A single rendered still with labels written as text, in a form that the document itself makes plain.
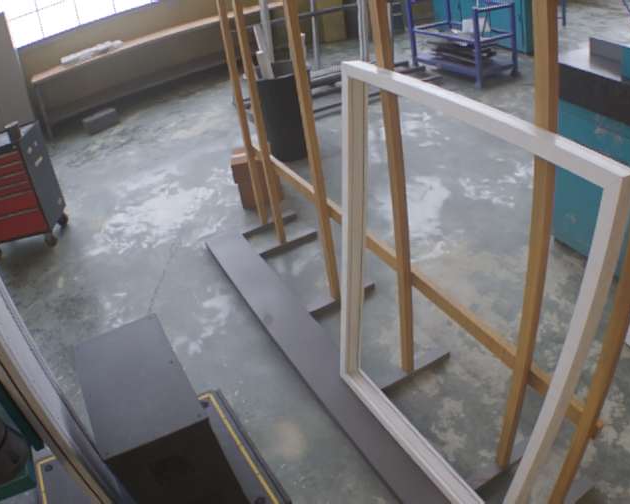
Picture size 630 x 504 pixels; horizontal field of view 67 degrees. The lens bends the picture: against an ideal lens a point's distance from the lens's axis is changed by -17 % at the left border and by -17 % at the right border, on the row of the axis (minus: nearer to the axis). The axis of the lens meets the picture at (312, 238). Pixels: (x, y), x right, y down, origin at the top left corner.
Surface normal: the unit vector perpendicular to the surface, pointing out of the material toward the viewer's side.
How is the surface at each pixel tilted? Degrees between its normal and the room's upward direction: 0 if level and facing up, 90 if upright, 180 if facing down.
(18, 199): 90
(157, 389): 0
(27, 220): 90
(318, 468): 0
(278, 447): 0
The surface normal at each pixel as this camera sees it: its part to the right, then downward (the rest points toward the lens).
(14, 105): 0.46, 0.42
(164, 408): -0.14, -0.83
